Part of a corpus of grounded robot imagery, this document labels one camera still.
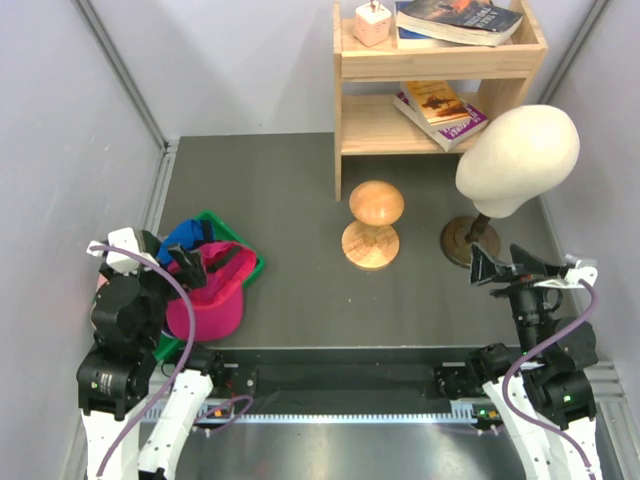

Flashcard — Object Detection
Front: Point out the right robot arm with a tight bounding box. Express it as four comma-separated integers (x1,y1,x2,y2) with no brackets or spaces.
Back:
466,243,602,479

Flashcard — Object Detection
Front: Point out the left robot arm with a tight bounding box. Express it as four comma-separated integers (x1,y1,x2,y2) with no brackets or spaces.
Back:
76,242,227,479

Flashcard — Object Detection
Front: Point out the pink power cube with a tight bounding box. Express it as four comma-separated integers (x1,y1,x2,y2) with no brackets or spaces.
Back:
354,1,392,47

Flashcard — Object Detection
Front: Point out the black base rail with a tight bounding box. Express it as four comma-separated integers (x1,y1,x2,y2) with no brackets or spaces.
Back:
195,346,490,416

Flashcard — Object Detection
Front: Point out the white mannequin head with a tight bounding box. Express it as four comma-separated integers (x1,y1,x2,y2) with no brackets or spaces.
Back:
455,105,580,219

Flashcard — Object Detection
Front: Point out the blue baseball cap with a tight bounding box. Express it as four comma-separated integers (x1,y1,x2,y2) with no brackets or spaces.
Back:
156,219,215,267

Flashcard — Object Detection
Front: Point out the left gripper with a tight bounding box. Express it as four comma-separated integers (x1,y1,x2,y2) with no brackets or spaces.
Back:
102,241,206,348

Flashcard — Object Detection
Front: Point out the purple white book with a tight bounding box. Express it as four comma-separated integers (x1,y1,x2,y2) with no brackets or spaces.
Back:
393,92,489,152

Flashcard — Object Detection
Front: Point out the magenta baseball cap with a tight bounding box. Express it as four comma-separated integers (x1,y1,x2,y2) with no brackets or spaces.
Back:
188,241,257,342

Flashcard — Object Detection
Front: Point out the dark mannequin stand base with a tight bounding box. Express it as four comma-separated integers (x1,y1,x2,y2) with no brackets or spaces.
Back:
440,214,501,268

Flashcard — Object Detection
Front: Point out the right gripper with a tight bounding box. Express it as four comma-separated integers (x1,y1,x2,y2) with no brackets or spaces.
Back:
469,240,561,358

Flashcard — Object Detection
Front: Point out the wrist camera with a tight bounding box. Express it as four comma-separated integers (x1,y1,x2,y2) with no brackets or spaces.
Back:
534,255,598,290
86,227,161,275

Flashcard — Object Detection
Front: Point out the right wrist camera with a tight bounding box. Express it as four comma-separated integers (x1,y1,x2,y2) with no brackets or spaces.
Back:
534,255,598,290

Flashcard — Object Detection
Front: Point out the wooden hat stand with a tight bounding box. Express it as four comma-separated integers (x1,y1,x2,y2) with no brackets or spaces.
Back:
341,180,405,271

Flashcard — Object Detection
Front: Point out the wooden shelf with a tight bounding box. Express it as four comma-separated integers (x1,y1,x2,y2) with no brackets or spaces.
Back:
332,1,548,197

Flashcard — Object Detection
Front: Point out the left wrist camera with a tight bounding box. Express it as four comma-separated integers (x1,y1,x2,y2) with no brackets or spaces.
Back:
86,227,161,275

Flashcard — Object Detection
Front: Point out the orange cover book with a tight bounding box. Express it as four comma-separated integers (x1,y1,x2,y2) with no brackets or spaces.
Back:
400,80,471,130

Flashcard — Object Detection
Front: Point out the light pink baseball cap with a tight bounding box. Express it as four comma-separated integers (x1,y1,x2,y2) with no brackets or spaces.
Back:
96,274,107,290

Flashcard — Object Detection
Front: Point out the blue book under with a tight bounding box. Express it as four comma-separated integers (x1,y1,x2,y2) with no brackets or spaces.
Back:
396,27,456,49

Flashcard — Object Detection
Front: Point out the green plastic tray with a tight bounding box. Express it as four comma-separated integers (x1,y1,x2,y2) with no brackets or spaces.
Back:
92,209,266,362

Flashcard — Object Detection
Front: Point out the dark cover book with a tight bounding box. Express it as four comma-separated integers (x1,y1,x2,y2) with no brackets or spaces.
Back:
396,0,523,47

